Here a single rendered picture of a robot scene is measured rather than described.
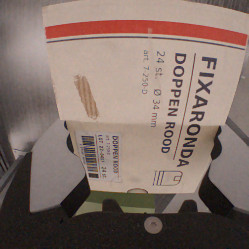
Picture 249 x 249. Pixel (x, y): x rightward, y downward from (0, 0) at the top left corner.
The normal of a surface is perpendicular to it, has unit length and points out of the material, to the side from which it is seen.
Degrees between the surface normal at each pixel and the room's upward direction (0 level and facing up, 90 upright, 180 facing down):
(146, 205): 90
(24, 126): 0
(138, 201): 90
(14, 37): 0
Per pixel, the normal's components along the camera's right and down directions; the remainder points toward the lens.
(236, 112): -0.06, 0.52
